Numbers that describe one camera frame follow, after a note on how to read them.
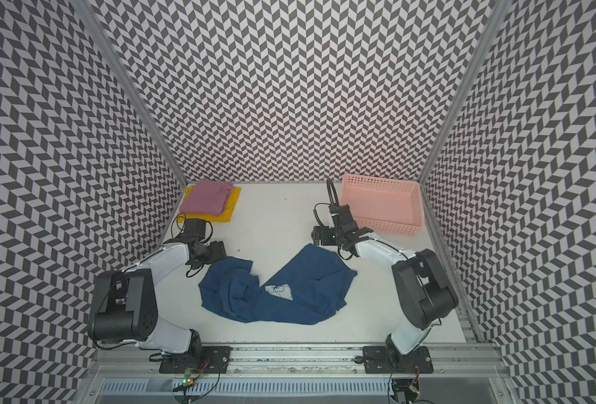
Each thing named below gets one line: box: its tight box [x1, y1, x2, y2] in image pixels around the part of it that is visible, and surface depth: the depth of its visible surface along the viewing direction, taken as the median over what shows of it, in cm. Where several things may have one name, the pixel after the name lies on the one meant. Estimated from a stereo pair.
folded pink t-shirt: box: [179, 179, 234, 217], surface depth 110 cm
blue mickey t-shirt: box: [198, 243, 357, 325], surface depth 85 cm
